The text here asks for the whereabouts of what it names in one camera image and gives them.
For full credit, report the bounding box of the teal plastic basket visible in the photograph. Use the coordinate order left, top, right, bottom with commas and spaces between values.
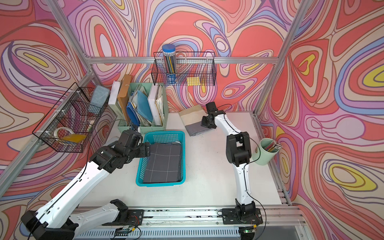
136, 131, 186, 187

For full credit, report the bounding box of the beige and grey cloth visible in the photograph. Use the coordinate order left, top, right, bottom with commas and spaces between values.
179, 105, 211, 137

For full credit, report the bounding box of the dark grey grid cloth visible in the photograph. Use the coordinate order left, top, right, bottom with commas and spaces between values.
143, 142, 182, 184

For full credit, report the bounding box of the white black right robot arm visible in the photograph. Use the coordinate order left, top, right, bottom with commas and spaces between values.
201, 114, 256, 221

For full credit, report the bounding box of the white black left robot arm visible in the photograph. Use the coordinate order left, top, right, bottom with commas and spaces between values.
21, 142, 150, 240

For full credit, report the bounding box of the yellow notepad in left basket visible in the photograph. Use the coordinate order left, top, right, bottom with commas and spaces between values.
61, 134, 87, 144

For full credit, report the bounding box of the mint green file organizer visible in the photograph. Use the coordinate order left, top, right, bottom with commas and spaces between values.
118, 83, 169, 134

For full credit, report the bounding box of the blue folder in organizer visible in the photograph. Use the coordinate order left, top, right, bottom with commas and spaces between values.
127, 90, 153, 127

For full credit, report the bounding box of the yellow sticky note pad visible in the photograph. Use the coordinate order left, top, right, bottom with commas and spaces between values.
187, 77, 201, 87

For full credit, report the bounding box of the brown cardboard folder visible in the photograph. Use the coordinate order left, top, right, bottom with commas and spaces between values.
117, 75, 133, 126

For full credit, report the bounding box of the green pen cup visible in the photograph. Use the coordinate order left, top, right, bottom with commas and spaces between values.
252, 138, 282, 166

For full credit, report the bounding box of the white book in organizer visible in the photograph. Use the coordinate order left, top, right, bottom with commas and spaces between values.
108, 81, 122, 116

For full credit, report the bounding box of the grey blue sponge cloth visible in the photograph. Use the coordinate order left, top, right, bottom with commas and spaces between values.
88, 86, 110, 115

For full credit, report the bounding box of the blue capped pencil tube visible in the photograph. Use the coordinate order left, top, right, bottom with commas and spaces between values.
162, 44, 177, 85

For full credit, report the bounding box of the white tape roll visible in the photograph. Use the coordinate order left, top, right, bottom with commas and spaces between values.
54, 127, 74, 141

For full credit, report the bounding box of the black wire basket on back wall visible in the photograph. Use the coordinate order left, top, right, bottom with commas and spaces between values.
151, 51, 217, 86

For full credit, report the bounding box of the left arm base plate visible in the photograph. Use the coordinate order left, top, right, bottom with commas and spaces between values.
103, 210, 144, 226

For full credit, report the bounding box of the black wire basket left wall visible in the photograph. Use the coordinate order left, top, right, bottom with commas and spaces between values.
33, 83, 111, 153

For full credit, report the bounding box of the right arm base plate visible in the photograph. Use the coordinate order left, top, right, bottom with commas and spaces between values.
221, 208, 264, 226

